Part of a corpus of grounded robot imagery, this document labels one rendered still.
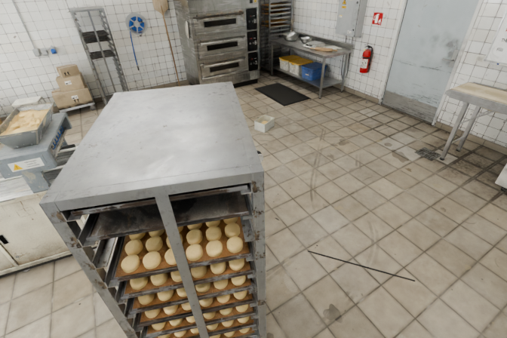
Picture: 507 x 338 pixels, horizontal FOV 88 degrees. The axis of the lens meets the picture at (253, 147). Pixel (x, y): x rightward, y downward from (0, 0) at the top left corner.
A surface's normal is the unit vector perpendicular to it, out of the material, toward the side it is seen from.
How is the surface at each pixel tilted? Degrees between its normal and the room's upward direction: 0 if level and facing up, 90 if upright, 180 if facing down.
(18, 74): 90
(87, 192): 0
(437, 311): 0
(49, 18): 90
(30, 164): 90
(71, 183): 0
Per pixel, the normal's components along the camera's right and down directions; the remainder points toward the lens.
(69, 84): 0.43, 0.50
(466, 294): -0.04, -0.84
